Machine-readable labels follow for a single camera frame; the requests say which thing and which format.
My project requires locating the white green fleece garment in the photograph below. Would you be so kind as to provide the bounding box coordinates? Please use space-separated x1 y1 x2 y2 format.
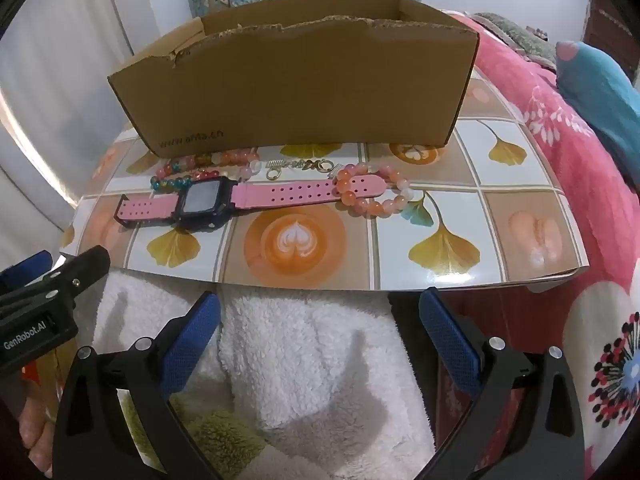
75 267 436 480

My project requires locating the smartwatch with navy case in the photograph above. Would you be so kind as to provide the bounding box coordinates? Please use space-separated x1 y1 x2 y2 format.
114 176 388 228

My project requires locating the teal pillow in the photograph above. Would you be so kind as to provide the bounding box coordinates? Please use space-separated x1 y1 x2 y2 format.
555 40 640 176

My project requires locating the white curtain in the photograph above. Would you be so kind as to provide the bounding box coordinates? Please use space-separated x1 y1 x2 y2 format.
0 80 108 271

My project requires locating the leaf pattern table sheet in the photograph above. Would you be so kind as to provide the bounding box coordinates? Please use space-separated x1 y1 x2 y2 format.
59 67 591 293

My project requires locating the gold and silver keychain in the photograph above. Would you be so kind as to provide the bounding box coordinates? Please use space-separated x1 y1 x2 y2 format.
265 157 343 181

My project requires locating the pink floral blanket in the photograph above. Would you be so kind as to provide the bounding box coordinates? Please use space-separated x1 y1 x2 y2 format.
440 10 640 480

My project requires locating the brown cardboard box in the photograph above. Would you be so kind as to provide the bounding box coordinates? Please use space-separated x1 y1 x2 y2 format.
106 0 481 159

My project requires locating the orange bead bracelet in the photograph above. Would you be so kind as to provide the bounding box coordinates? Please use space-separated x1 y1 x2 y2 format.
334 162 417 218

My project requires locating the person's left hand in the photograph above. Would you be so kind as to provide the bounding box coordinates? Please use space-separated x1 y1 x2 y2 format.
17 395 53 478

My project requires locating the peach bead bracelet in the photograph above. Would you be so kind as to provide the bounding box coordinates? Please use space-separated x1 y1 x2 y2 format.
156 149 263 181

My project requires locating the grey green blanket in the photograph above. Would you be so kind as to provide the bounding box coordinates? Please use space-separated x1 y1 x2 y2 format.
470 10 558 68

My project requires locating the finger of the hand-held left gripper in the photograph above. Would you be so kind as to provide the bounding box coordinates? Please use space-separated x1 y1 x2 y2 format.
0 245 111 313
0 251 53 291

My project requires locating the dark red door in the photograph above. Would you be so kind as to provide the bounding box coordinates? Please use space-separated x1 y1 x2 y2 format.
582 0 640 76

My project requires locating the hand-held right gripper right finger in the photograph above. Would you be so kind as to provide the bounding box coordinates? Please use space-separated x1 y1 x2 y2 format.
419 287 586 480

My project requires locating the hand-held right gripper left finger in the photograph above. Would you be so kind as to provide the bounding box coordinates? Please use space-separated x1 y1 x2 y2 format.
52 290 223 480

